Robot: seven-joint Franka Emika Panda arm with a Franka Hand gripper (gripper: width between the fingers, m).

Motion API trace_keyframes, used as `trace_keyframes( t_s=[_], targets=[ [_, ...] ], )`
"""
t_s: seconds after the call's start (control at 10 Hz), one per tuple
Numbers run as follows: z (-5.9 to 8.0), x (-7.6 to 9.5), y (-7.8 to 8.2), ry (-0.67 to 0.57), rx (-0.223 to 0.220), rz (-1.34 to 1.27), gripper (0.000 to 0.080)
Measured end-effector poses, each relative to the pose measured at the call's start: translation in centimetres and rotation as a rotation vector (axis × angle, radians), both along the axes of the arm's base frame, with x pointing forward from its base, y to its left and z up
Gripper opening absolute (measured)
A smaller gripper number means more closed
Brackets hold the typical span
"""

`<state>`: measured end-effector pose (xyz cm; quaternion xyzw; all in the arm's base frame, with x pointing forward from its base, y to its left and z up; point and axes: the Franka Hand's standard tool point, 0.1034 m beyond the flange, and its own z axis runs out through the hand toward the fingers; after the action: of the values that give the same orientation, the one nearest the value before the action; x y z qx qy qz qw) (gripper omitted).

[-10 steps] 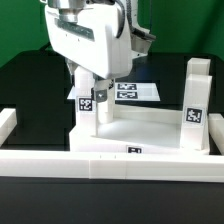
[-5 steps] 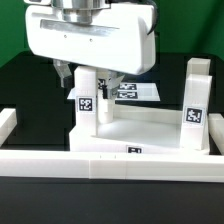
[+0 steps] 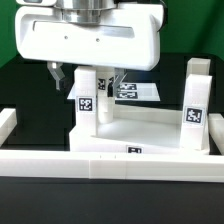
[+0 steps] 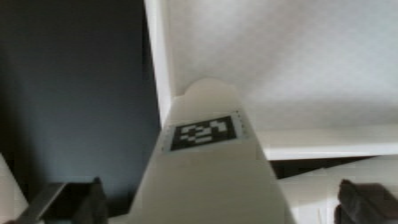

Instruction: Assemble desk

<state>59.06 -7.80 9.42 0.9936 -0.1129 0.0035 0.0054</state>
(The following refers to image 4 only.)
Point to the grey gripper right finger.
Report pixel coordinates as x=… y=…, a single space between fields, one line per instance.
x=369 y=204

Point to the white desk top tray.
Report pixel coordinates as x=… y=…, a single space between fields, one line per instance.
x=303 y=55

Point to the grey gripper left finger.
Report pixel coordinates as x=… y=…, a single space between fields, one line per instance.
x=68 y=204

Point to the white U-shaped obstacle frame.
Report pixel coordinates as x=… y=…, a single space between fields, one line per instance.
x=339 y=190

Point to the white desk leg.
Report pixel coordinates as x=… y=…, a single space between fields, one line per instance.
x=207 y=125

